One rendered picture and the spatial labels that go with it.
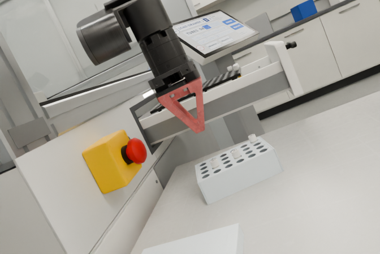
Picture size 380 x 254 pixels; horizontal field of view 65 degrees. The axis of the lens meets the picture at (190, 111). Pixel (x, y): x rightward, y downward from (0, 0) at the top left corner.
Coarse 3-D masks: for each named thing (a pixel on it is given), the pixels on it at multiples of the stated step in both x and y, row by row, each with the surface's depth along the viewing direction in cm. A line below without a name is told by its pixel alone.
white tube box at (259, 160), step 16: (256, 144) 50; (208, 160) 52; (224, 160) 48; (240, 160) 46; (256, 160) 44; (272, 160) 44; (208, 176) 45; (224, 176) 44; (240, 176) 44; (256, 176) 44; (208, 192) 44; (224, 192) 44
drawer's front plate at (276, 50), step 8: (272, 48) 63; (280, 48) 56; (272, 56) 72; (280, 56) 56; (288, 56) 56; (288, 64) 57; (288, 72) 57; (288, 80) 57; (296, 80) 57; (296, 88) 57; (296, 96) 58
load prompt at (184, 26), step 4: (208, 16) 176; (196, 20) 168; (200, 20) 170; (204, 20) 171; (208, 20) 172; (212, 20) 173; (184, 24) 162; (188, 24) 163; (192, 24) 164; (196, 24) 165; (200, 24) 166; (176, 28) 157; (180, 28) 158; (184, 28) 159; (188, 28) 160
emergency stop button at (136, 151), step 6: (132, 144) 44; (138, 144) 44; (126, 150) 45; (132, 150) 43; (138, 150) 44; (144, 150) 45; (132, 156) 43; (138, 156) 44; (144, 156) 45; (138, 162) 44
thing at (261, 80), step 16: (256, 64) 83; (272, 64) 59; (240, 80) 61; (256, 80) 60; (272, 80) 59; (192, 96) 88; (208, 96) 62; (224, 96) 62; (240, 96) 61; (256, 96) 60; (272, 96) 60; (160, 112) 65; (192, 112) 63; (208, 112) 63; (224, 112) 62; (144, 128) 66; (160, 128) 66; (176, 128) 65
